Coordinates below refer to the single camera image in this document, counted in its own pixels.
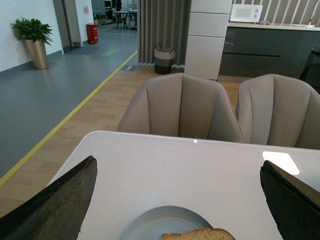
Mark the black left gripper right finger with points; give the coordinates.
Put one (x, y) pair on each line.
(294, 205)

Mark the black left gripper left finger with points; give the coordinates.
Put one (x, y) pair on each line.
(57, 212)

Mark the light blue plate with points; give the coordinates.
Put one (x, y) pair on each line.
(169, 219)

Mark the toasted bread slice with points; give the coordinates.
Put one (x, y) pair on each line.
(200, 234)

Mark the beige chair right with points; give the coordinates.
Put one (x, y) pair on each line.
(279, 111)

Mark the beige chair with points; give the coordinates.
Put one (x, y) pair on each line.
(181, 105)
(279, 111)

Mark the beige chair left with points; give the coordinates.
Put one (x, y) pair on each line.
(181, 105)

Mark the grey kitchen counter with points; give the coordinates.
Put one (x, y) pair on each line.
(256, 51)

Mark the gold plant pot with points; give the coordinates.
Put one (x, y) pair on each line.
(37, 52)

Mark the green potted plant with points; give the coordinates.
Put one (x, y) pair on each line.
(32, 29)

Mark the red bin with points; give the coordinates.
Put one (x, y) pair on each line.
(92, 33)

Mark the woven laundry basket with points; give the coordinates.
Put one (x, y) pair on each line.
(163, 59)

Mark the white microwave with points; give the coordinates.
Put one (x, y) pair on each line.
(245, 13)

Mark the white drawer cabinet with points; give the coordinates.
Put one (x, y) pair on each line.
(208, 22)

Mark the grey pleated curtain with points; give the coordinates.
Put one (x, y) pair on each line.
(164, 22)

